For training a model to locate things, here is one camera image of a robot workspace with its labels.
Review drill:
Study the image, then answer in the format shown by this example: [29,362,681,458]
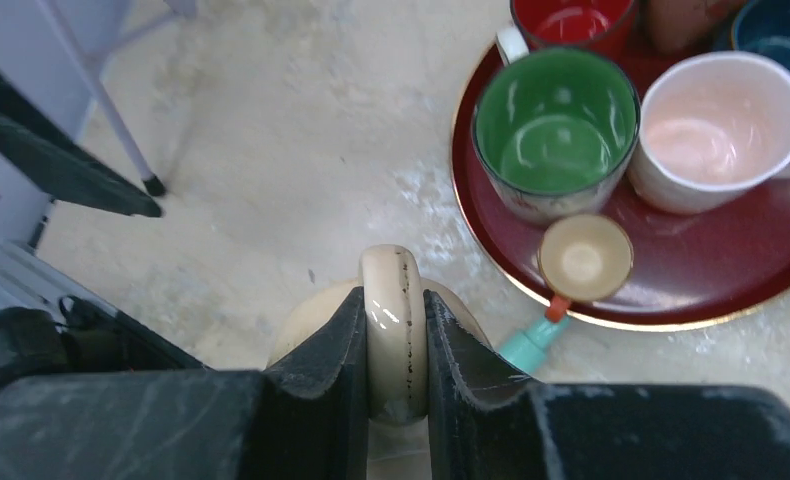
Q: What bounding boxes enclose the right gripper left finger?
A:
[262,287,369,479]

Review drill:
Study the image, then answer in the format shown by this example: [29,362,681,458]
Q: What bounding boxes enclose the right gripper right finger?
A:
[424,290,547,479]

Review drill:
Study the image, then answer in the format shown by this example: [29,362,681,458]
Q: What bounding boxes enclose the teal pen tube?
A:
[497,316,571,374]

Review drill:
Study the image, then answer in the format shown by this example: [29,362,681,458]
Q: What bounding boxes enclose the cream teapot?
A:
[267,244,488,479]

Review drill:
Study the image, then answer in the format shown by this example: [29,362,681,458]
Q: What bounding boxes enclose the small orange cup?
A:
[537,214,634,323]

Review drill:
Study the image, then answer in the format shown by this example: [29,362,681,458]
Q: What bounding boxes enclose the red round tray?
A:
[450,46,790,332]

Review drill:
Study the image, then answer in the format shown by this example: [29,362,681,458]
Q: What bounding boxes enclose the large white cat mug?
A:
[471,26,641,225]

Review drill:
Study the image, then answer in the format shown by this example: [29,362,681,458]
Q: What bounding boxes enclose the pink white mug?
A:
[627,51,790,215]

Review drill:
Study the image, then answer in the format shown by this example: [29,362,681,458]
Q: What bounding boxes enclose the red glossy mug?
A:
[509,0,639,60]

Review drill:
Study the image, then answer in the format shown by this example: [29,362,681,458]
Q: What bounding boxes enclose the blue mug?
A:
[729,0,790,71]

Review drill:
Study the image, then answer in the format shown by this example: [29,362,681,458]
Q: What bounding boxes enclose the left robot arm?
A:
[0,73,205,388]

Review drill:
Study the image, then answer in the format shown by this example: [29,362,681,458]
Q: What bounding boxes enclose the tripod stand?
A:
[36,0,199,198]

